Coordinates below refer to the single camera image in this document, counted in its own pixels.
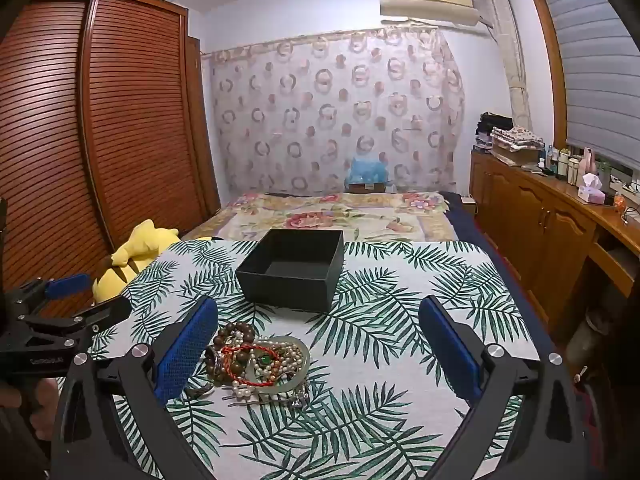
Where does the white pearl bracelet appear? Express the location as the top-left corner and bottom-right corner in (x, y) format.
(222, 341), (303, 401)

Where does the long wooden cabinet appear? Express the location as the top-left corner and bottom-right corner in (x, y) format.
(469, 150), (640, 343)

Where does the stack of dark folded clothes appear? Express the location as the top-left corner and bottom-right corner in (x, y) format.
(472, 112), (516, 154)

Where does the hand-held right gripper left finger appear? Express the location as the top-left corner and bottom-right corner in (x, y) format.
(50, 296), (221, 480)

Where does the flat cardboard box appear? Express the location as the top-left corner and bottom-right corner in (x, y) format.
(491, 144), (544, 168)

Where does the red cord bracelet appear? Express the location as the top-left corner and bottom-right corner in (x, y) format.
(219, 342), (282, 389)

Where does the blue plastic bag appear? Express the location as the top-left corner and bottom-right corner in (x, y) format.
(347, 155), (392, 187)

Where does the pale jade bangle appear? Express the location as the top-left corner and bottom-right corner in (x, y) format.
(225, 335), (311, 394)

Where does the leaf print tablecloth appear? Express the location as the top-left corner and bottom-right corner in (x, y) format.
(87, 239), (558, 480)

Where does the person's left hand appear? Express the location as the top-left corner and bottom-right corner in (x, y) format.
(0, 377), (59, 441)

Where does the black cardboard box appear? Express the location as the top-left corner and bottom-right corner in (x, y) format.
(235, 228), (346, 313)

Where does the pink tissue box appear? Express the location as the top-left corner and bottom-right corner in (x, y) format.
(576, 173), (607, 205)

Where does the wooden bead bracelet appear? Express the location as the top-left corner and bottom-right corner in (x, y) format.
(205, 321), (262, 387)

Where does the yellow plush toy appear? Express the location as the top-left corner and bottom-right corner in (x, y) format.
(92, 219), (180, 304)

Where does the circle print curtain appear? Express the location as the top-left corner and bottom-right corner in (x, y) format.
(202, 27), (466, 202)

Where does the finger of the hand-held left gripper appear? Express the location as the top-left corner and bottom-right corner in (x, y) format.
(7, 273), (92, 318)
(20, 296), (132, 348)

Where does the beige air conditioner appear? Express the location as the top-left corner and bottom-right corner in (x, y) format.
(379, 0), (488, 27)

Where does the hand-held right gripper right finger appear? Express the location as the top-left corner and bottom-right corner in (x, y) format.
(417, 296), (591, 480)

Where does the pink bottle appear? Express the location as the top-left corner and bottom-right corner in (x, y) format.
(581, 147), (597, 187)

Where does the folded floral cloth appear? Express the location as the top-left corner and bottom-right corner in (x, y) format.
(490, 125), (547, 152)

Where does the grey window blind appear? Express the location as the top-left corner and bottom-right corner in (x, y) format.
(539, 0), (640, 173)

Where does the floral blanket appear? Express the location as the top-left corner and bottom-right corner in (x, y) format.
(182, 191), (458, 244)

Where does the group of cosmetic bottles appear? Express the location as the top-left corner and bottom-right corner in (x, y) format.
(539, 144), (584, 182)

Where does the wooden louvred wardrobe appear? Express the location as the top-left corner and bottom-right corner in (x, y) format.
(0, 0), (222, 311)

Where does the dark blue bedsheet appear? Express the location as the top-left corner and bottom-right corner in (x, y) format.
(444, 192), (557, 343)

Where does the dark metal bangle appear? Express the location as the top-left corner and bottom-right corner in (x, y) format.
(185, 382), (217, 402)

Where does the silver hair clip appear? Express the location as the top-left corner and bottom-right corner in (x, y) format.
(220, 382), (312, 409)

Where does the wrapped air conditioner pipe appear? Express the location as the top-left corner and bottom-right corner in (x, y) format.
(481, 0), (534, 132)

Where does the white power strip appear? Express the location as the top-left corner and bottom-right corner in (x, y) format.
(607, 179), (640, 207)

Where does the wooden window frame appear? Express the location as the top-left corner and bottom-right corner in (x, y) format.
(522, 0), (572, 148)

